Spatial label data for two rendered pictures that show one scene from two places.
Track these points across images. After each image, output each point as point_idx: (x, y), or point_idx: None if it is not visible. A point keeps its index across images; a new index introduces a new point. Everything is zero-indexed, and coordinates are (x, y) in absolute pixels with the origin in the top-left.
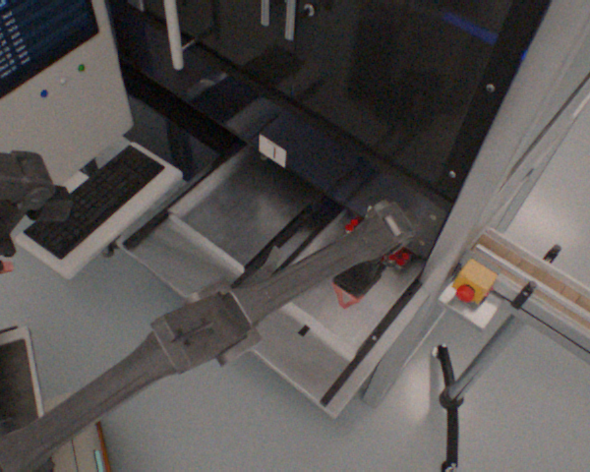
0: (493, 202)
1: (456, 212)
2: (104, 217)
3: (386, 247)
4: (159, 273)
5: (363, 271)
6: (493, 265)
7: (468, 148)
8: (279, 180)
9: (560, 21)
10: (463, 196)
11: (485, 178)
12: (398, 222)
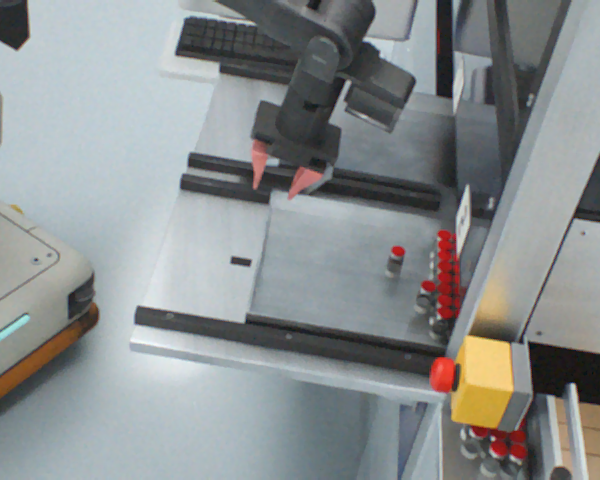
0: (580, 226)
1: (506, 189)
2: (257, 62)
3: (280, 3)
4: (210, 106)
5: (284, 107)
6: (524, 377)
7: (556, 38)
8: (455, 160)
9: None
10: (520, 147)
11: (544, 100)
12: (336, 7)
